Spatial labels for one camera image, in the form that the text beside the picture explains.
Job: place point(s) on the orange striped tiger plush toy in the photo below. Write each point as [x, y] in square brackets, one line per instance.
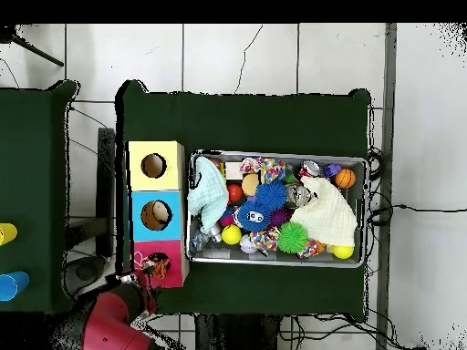
[158, 265]

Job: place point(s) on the light blue quilted cloth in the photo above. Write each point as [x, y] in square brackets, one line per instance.
[208, 193]

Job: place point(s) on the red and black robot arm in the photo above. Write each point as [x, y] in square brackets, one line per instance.
[109, 328]

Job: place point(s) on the wooden box with three holes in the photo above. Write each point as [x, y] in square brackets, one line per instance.
[171, 182]

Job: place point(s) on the black metal stand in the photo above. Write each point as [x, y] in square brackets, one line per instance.
[105, 182]

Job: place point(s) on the blue spiky ball with eyes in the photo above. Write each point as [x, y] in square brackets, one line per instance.
[254, 216]

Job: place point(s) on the red rubber ball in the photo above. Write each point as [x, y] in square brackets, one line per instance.
[235, 193]

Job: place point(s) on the blue cylinder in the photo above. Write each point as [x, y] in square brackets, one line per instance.
[12, 286]

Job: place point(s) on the green spiky rubber ball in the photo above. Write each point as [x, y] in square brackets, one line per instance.
[292, 237]

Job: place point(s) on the yellow cylinder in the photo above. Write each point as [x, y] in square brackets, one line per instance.
[7, 234]

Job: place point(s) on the blue spiky rubber ball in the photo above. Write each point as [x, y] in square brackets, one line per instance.
[270, 195]

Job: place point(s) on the colourful patterned cloth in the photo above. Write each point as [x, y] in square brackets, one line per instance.
[271, 169]

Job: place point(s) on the dark green table cloth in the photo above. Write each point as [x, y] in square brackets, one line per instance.
[237, 124]
[33, 164]

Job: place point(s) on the cream quilted cloth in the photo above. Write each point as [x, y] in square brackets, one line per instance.
[328, 215]

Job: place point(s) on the yellow ball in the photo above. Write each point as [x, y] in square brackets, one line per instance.
[342, 252]

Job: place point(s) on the red soda can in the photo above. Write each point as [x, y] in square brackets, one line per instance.
[310, 168]

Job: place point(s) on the orange toy basketball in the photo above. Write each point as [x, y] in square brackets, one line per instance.
[345, 178]

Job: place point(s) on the black tripod leg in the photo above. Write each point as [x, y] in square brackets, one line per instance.
[36, 53]

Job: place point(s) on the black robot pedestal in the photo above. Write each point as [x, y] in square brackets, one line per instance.
[233, 335]

